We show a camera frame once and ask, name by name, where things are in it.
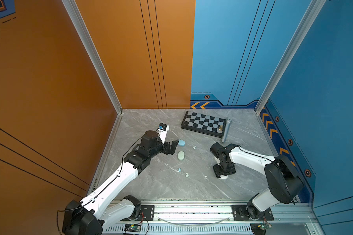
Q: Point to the aluminium front rail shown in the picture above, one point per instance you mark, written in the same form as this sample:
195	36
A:
216	211

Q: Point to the green circuit board left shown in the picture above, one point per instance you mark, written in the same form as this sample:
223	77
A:
132	228

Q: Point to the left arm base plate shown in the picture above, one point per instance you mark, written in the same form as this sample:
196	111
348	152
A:
148	211

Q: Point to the grey microphone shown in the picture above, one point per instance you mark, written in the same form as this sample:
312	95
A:
225	129

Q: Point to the black white chessboard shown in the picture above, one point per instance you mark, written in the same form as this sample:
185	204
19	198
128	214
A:
203	124

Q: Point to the aluminium corner post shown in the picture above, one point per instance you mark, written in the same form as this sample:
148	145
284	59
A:
85	37
303	28

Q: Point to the left aluminium corner post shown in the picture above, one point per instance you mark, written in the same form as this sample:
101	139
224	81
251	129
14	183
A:
85	37

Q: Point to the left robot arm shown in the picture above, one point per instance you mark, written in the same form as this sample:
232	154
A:
93	214

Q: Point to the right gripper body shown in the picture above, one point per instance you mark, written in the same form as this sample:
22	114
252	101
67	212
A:
222	169

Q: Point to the light blue earbud case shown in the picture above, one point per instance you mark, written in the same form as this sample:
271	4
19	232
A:
181	143

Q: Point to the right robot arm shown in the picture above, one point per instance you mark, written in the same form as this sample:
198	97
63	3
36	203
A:
283	179

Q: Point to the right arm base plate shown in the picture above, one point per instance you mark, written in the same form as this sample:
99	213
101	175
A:
240	213

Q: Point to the white earbud case front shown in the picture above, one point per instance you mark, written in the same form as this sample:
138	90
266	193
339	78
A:
222	177

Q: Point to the white earbud case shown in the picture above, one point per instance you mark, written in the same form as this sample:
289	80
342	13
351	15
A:
222	177
181	155

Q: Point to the green circuit board right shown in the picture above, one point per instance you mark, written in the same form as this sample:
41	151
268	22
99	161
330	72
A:
264	226

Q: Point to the green circuit board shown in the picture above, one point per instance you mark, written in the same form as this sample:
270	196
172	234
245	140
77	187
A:
264	226
132	228

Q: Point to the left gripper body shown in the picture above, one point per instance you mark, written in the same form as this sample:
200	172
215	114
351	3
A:
166	150

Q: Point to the right aluminium corner post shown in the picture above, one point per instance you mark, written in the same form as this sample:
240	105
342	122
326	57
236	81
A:
303	28

